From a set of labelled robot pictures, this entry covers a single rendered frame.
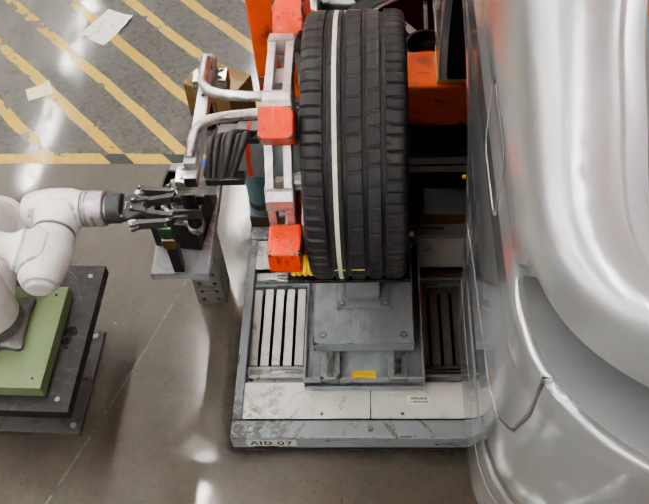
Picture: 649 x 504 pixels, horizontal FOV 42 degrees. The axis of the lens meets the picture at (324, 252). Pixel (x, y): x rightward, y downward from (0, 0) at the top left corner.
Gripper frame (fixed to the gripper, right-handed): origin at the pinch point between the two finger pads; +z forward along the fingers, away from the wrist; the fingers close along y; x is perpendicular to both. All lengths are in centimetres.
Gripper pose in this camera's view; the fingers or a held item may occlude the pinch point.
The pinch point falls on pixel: (189, 206)
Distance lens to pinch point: 209.8
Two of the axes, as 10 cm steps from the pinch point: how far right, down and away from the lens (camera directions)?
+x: -0.6, -6.0, -8.0
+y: -0.3, 8.0, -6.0
